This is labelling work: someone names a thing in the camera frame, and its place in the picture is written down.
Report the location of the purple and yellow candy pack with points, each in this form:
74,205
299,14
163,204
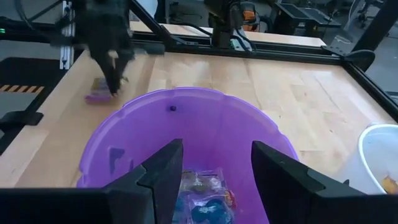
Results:
96,99

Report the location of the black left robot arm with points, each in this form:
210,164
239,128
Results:
222,34

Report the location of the clear-wrapped green gummy candy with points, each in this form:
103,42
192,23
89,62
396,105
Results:
202,183

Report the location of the black mat with hazard stripe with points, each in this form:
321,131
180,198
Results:
25,71

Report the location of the black pole with round base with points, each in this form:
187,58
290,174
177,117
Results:
360,59

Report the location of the orange and black machine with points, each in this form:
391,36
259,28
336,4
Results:
250,15

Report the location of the white ghost-face halloween bucket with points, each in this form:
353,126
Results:
373,149

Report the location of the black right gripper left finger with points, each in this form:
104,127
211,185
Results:
124,202

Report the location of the clear-wrapped red gummy candy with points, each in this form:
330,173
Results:
230,199

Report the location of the clear-wrapped blue gummy candy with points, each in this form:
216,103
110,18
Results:
208,213

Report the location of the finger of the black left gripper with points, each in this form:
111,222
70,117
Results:
107,68
124,68

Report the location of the black equipment cases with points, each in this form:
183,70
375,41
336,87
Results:
304,15

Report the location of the purple halloween bucket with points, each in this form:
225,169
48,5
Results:
202,130

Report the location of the silver aluminium extrusion post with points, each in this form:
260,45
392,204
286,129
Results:
66,31

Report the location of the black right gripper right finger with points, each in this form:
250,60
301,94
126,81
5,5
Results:
295,199

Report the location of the black aluminium table frame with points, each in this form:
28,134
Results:
280,55

